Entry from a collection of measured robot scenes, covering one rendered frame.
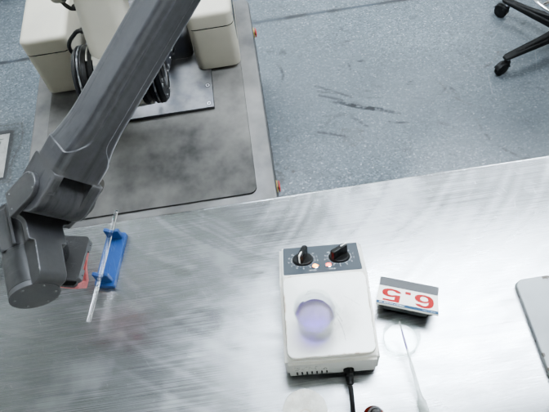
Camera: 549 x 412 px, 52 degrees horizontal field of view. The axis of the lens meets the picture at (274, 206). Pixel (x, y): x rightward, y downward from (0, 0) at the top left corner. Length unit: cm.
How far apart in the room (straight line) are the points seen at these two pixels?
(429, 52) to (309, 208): 141
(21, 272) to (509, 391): 66
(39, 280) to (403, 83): 171
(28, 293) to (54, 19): 114
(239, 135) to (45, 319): 80
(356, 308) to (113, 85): 43
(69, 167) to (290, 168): 133
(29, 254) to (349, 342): 42
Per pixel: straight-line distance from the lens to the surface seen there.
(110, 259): 99
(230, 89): 169
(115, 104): 66
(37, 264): 69
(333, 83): 217
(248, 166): 151
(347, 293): 81
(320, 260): 87
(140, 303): 95
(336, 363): 81
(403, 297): 88
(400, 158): 196
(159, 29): 65
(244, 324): 90
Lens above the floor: 159
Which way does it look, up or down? 59 degrees down
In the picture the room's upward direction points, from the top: 10 degrees counter-clockwise
